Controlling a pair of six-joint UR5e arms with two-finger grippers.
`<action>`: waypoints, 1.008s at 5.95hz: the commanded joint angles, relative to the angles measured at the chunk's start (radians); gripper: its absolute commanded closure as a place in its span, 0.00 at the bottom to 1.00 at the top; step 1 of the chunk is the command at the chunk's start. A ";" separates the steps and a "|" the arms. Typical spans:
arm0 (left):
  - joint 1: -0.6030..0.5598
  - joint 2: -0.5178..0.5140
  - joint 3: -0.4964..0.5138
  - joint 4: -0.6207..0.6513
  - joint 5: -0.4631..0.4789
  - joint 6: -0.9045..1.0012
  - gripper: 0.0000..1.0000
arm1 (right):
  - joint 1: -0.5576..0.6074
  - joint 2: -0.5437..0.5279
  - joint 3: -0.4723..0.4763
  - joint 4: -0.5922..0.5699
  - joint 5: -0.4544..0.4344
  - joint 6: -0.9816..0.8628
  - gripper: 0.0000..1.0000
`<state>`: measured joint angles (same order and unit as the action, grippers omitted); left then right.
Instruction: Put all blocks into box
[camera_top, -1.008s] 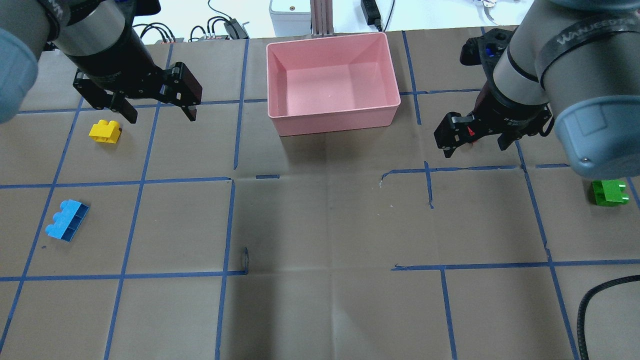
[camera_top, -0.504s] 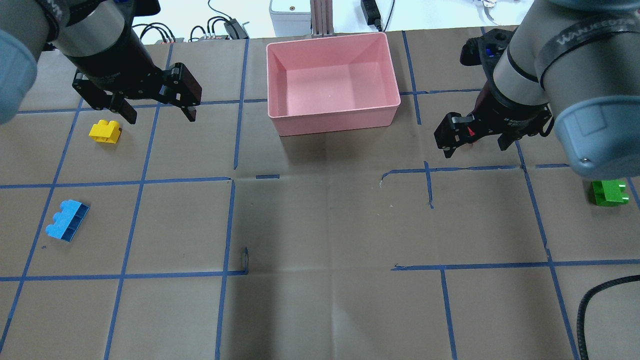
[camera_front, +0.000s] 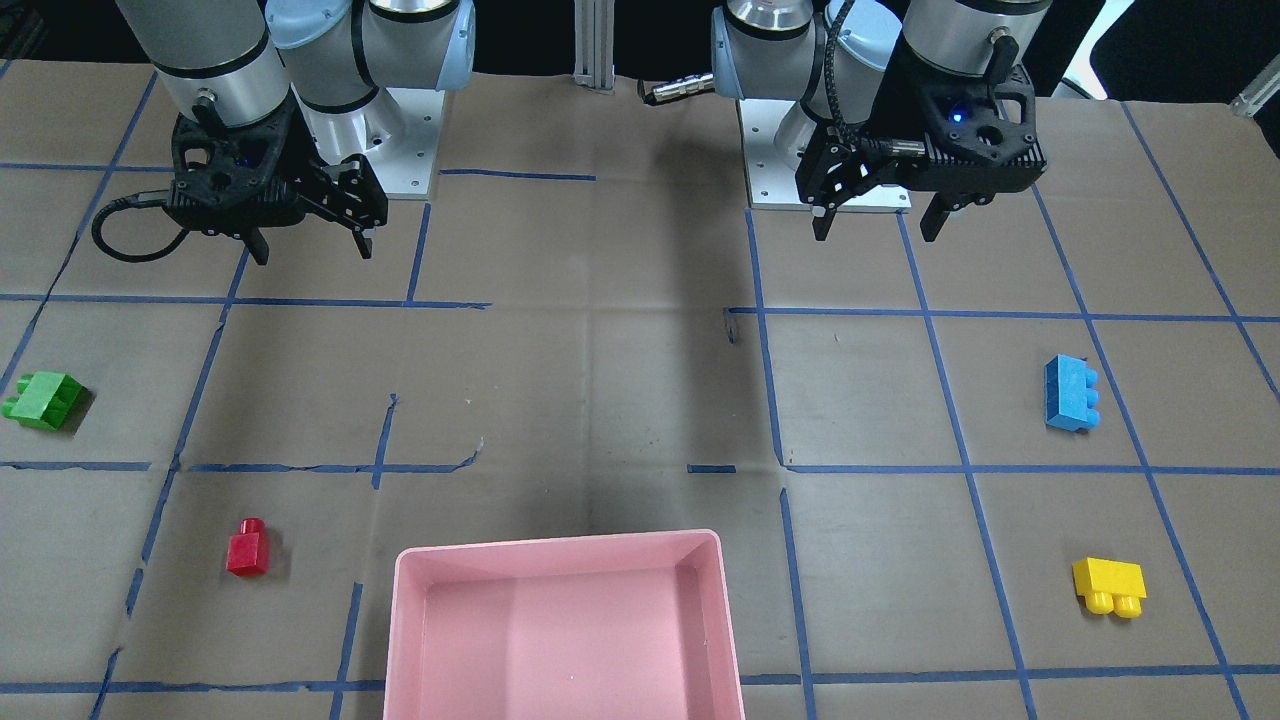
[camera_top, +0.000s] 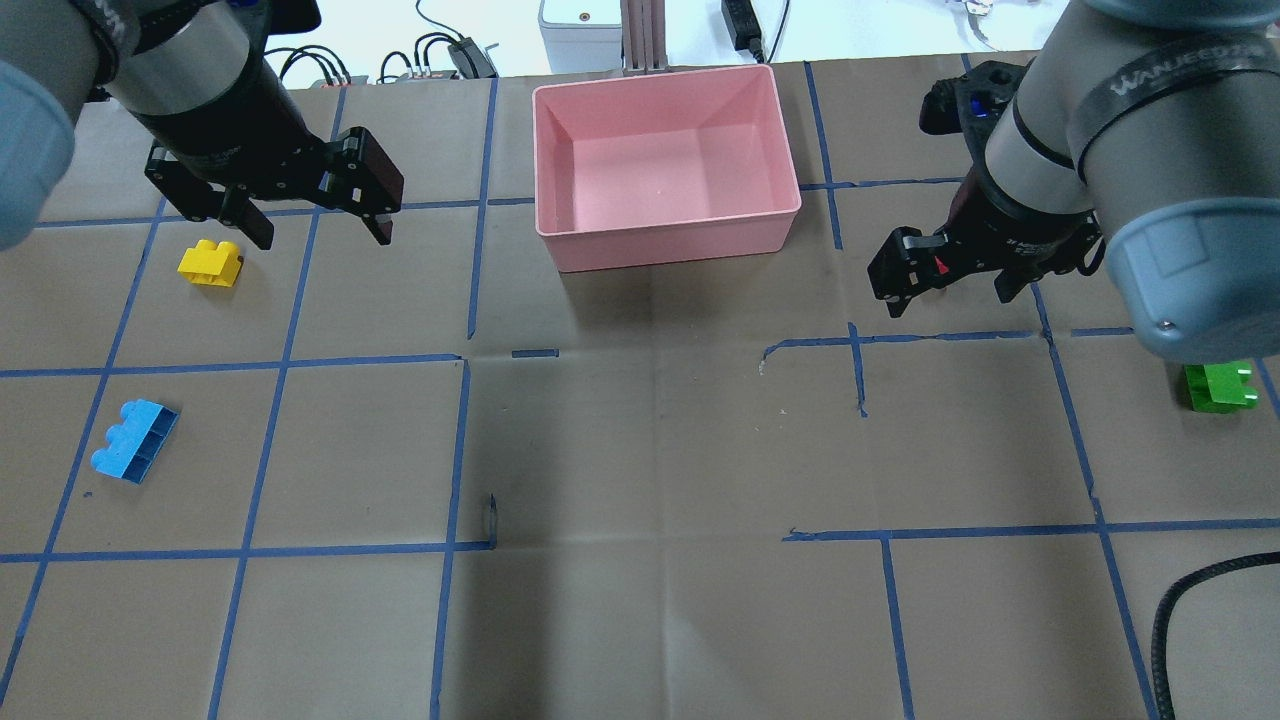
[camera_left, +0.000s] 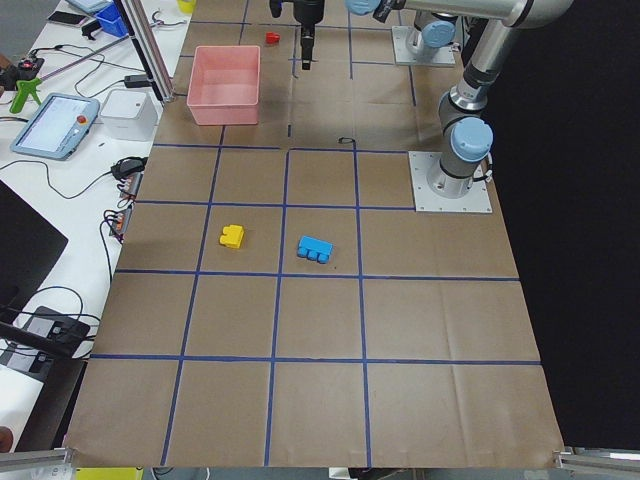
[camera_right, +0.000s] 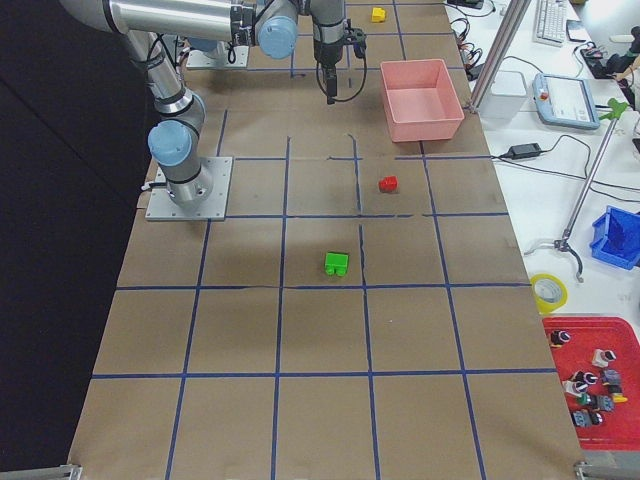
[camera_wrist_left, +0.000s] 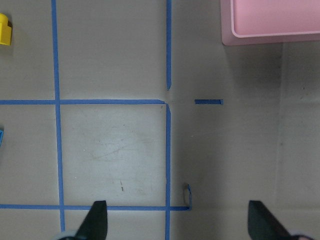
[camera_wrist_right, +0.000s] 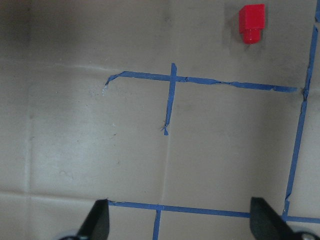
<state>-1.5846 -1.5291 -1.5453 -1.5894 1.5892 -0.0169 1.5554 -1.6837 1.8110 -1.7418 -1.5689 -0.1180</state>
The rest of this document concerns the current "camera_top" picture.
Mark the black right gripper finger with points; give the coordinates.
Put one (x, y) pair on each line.
(905, 266)
(1014, 278)

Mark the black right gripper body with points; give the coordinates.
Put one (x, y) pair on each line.
(1003, 232)

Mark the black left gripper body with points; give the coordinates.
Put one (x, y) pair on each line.
(243, 125)

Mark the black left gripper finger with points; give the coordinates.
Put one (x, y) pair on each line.
(199, 200)
(359, 178)

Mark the green toy block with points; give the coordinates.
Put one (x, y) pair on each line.
(1221, 388)

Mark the blue toy block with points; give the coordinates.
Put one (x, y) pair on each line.
(133, 444)

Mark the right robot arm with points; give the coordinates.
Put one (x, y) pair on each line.
(1141, 140)

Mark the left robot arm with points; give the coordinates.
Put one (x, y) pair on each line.
(153, 57)

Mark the white box device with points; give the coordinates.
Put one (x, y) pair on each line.
(581, 36)

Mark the pink plastic box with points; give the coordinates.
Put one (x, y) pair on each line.
(669, 168)

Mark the yellow toy block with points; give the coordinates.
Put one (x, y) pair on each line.
(214, 264)

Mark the black usb hub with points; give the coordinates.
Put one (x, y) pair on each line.
(471, 61)

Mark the black power adapter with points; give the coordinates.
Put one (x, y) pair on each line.
(746, 35)

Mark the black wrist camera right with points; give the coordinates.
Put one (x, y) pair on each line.
(973, 101)

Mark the aluminium frame post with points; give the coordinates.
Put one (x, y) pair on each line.
(644, 46)

